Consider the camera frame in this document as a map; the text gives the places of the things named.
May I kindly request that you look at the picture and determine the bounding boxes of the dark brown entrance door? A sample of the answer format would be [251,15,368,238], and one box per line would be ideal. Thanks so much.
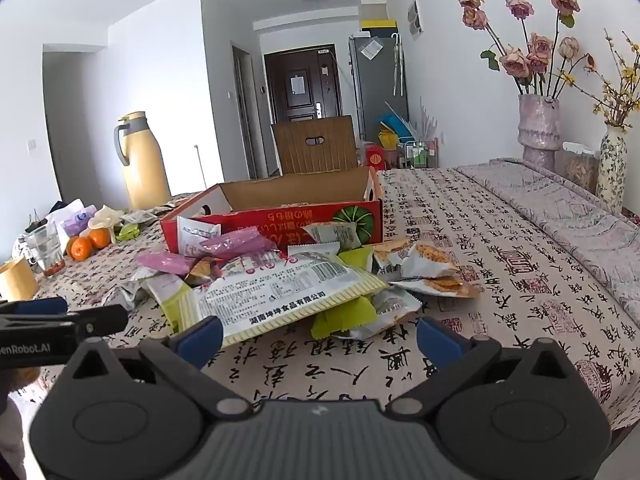
[264,46,343,122]

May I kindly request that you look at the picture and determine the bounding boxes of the grey refrigerator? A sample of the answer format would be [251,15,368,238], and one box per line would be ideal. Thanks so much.
[348,34,408,141]

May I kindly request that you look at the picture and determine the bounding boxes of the clear storage jar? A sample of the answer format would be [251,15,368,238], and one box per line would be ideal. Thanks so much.
[555,142,600,193]

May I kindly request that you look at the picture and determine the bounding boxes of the floral patterned vase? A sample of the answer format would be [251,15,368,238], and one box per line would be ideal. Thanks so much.
[596,127,628,216]

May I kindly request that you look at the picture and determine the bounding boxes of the white wall panel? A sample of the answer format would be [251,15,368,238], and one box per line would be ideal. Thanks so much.
[407,0,425,38]

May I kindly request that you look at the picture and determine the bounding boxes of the red cardboard box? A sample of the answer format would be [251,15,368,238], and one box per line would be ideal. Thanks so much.
[160,167,384,257]

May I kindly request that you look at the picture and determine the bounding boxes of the grey patterned runner cloth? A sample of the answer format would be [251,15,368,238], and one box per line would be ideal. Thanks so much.
[457,157,640,326]

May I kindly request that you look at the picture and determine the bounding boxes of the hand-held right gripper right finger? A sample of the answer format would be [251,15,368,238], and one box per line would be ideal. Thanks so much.
[387,316,583,418]

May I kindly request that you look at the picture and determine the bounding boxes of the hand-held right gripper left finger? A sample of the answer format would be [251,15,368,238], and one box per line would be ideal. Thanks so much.
[60,316,256,418]

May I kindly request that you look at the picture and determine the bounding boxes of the large pink snack packet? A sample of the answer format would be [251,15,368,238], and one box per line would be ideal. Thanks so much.
[200,227,279,261]

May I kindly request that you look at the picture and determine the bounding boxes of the brown orange snack packet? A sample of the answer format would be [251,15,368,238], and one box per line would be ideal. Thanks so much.
[185,257,222,286]

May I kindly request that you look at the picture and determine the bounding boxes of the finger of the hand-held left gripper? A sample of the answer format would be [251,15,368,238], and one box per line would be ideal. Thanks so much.
[0,297,69,317]
[75,304,129,335]

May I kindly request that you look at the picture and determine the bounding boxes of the grey side door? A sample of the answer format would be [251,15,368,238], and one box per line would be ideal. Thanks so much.
[231,42,259,179]

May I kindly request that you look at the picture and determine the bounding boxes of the purple white tissue pack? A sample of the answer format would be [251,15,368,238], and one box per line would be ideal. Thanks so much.
[46,199,98,239]

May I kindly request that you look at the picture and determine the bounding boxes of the pink ribbed vase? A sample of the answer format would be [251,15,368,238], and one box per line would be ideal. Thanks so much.
[517,94,561,171]

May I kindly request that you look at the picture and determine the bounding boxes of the yellow thermos jug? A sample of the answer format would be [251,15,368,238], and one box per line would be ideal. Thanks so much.
[113,111,173,211]

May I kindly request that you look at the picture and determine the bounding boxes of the bright green snack packet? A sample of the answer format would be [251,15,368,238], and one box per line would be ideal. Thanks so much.
[311,300,379,340]

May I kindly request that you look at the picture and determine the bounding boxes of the small pink snack packet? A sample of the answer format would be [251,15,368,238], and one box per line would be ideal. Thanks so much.
[136,251,193,275]

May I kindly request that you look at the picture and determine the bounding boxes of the yellow box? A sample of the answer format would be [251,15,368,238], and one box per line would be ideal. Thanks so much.
[361,19,398,38]

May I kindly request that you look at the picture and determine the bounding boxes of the wooden chair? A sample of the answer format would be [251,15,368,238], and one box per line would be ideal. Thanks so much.
[271,115,361,177]

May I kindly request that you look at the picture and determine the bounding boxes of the metal storage rack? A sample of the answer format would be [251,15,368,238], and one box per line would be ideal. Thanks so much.
[400,137,441,171]

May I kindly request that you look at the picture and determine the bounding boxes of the orange cracker packet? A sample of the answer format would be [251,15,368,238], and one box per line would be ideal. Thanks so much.
[400,242,462,282]
[390,275,482,299]
[372,240,417,281]

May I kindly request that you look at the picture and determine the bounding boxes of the silver snack packet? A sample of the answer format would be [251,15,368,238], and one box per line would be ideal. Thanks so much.
[102,280,147,314]
[350,287,424,341]

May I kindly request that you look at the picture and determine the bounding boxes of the white printed snack packet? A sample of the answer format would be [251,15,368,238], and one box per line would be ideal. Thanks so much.
[176,216,221,261]

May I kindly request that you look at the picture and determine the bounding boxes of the red gift box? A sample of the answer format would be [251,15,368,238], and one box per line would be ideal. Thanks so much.
[365,142,401,171]

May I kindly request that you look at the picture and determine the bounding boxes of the yellow blossom branches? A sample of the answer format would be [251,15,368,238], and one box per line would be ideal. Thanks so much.
[565,30,640,131]

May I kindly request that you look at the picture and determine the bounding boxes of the white umbrella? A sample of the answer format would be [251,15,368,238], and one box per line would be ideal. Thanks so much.
[392,32,405,96]

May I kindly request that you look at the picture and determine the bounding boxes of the cream rubber glove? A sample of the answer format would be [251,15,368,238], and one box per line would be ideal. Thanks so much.
[90,205,124,234]

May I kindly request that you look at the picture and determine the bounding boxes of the clear glass cup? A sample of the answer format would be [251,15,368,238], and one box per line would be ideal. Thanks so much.
[24,224,66,277]

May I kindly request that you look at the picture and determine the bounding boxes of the dried rose bouquet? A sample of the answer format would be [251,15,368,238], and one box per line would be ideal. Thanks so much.
[456,0,596,98]

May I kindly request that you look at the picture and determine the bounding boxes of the pale purple dried grass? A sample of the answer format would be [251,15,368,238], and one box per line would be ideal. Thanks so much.
[417,97,446,141]

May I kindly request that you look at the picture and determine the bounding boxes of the large red white snack bag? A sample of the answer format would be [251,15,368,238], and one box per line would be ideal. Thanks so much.
[192,252,390,347]

